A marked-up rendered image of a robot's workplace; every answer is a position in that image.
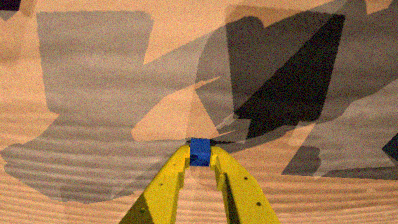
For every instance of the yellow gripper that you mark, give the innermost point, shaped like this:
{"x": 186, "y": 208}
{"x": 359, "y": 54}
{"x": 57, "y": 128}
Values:
{"x": 244, "y": 200}

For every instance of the small blue block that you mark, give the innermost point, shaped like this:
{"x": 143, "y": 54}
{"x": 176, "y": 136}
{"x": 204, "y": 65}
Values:
{"x": 200, "y": 152}

